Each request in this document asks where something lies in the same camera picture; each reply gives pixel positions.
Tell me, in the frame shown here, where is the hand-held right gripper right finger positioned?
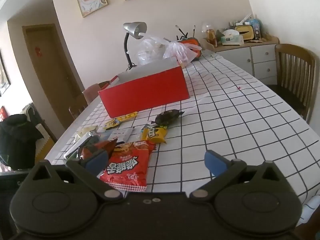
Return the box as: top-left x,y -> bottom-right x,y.
189,150 -> 292,202

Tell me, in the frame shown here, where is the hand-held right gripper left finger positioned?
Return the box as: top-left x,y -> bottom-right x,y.
21,149 -> 123,202

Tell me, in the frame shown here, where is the dark red chip packet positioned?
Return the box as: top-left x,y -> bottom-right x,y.
77,139 -> 118,167

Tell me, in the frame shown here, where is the red snack packet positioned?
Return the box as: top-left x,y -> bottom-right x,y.
99,140 -> 157,192

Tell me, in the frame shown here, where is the long yellow snack packet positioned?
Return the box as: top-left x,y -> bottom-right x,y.
117,112 -> 138,122

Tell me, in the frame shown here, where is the yellow bear snack packet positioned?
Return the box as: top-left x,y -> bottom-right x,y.
141,126 -> 167,144

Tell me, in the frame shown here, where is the dark snack packet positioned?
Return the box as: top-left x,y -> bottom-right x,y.
155,109 -> 185,126

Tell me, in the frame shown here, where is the red cardboard box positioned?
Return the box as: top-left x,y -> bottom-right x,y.
98,57 -> 191,118

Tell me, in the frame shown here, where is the plastic bag of snacks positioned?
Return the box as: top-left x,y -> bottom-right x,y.
163,40 -> 202,68

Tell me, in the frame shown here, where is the checked tablecloth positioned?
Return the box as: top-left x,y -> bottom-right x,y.
45,49 -> 320,227

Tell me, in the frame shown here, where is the pink cloth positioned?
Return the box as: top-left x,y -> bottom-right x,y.
82,84 -> 103,105

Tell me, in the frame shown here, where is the black jacket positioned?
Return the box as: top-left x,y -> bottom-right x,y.
0,114 -> 44,170

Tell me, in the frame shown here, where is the wooden door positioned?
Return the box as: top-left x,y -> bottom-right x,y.
22,24 -> 83,130

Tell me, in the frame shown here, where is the white sideboard cabinet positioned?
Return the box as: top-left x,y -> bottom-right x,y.
215,36 -> 280,80

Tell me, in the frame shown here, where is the wooden chair with dark seat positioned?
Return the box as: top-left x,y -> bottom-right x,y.
266,44 -> 319,123

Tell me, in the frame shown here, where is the orange container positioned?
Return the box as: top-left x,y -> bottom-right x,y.
184,37 -> 202,60

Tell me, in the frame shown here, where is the clear plastic bag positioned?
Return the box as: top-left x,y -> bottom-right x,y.
136,33 -> 170,67

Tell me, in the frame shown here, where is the green tissue box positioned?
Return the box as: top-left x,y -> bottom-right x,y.
221,29 -> 243,46

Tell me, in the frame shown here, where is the amber liquid bottle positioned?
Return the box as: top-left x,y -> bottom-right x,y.
206,26 -> 218,48

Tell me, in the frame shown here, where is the yellow tissue holder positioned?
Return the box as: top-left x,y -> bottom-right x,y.
235,24 -> 255,42

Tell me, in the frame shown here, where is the silver desk lamp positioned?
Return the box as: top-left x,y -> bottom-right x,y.
123,22 -> 147,70

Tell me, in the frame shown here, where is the glass vase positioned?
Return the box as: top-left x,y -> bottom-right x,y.
201,21 -> 213,34

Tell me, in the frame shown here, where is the blue packaged item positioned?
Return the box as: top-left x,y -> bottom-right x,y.
250,17 -> 262,40

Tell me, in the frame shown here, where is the black framed wall picture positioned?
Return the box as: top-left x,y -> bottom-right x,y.
0,50 -> 11,97

